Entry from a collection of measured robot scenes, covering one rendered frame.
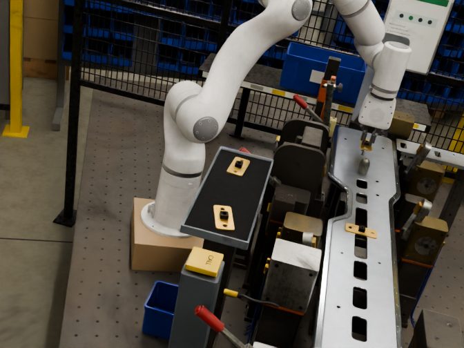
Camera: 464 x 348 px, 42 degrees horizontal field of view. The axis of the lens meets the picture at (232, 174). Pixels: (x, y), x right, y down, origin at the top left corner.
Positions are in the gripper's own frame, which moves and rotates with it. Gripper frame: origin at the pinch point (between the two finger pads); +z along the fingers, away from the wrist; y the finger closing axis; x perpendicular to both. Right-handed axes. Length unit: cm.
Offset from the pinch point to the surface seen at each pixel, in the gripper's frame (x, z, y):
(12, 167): 87, 106, -170
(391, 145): 13.0, 6.1, 10.2
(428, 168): -8.2, 1.6, 19.6
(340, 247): -57, 6, -5
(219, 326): -106, -5, -28
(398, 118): 23.9, 0.1, 10.9
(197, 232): -88, -10, -37
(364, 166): -14.3, 3.4, -0.3
